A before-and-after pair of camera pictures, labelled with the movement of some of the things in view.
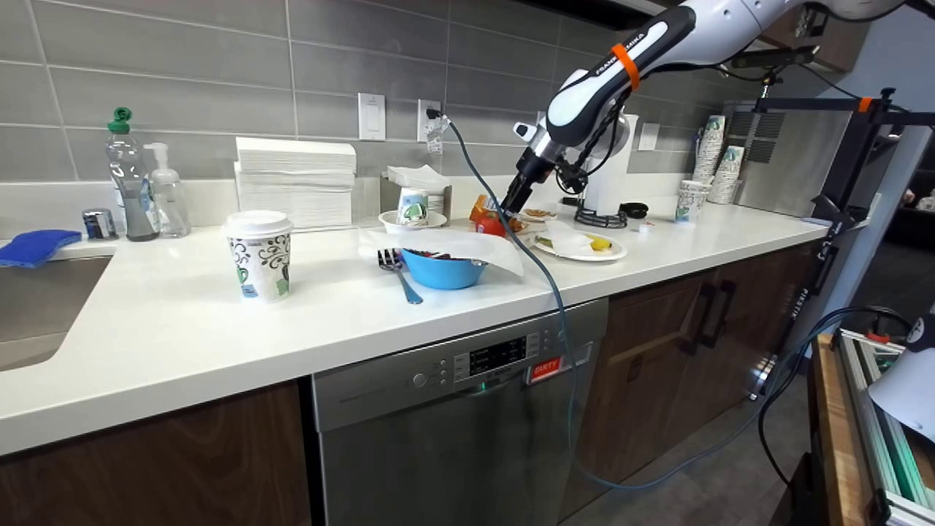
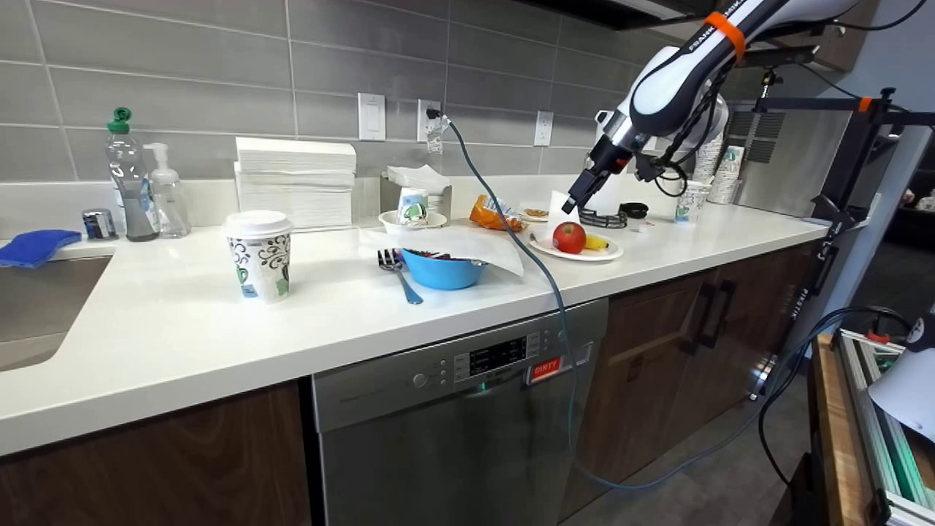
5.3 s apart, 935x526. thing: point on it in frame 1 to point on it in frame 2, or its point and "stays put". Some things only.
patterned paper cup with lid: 260,248 stays put
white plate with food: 584,247 stays put
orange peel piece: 479,207 stays put
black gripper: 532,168 to 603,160
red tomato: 491,222 to 571,238
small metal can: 101,226 stays put
